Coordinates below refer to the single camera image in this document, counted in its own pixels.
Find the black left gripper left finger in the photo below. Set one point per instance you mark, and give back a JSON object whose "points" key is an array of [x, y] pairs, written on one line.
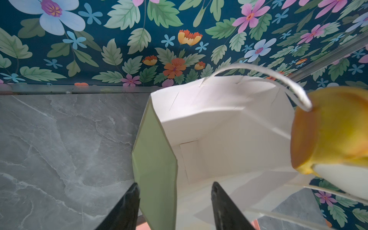
{"points": [[124, 215]]}

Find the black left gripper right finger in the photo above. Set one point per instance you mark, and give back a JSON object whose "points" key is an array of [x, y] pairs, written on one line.
{"points": [[227, 216]]}

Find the painted landscape paper bag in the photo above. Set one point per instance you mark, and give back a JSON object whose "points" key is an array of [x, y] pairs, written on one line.
{"points": [[234, 130]]}

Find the small croissant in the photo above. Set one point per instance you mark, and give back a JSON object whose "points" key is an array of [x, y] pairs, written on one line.
{"points": [[334, 131]]}

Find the metal tongs white tips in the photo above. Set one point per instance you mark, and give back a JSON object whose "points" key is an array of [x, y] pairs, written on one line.
{"points": [[351, 179]]}

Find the pink plastic tray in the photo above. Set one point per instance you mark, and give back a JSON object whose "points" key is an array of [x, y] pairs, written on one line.
{"points": [[145, 226]]}

